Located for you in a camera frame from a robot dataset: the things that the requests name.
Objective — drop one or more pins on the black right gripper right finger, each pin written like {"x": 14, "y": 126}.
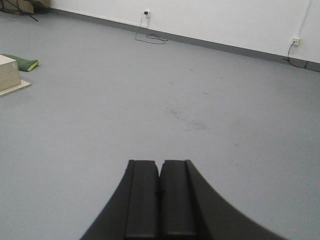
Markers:
{"x": 192, "y": 210}

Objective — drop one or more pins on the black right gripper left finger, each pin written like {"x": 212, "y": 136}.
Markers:
{"x": 132, "y": 211}

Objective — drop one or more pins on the wooden base board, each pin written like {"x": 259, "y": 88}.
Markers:
{"x": 23, "y": 85}

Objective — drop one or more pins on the green sandbag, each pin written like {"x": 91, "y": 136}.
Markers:
{"x": 23, "y": 64}

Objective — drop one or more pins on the light wooden box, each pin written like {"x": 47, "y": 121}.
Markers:
{"x": 9, "y": 73}

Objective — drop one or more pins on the cardboard box in corner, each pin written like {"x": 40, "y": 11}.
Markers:
{"x": 29, "y": 6}

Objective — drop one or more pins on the black tripod stand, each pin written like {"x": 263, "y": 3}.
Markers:
{"x": 19, "y": 10}

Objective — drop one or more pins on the white wall socket right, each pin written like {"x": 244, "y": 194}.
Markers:
{"x": 296, "y": 40}

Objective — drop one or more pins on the white wall socket with plug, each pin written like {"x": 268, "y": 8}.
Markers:
{"x": 147, "y": 14}

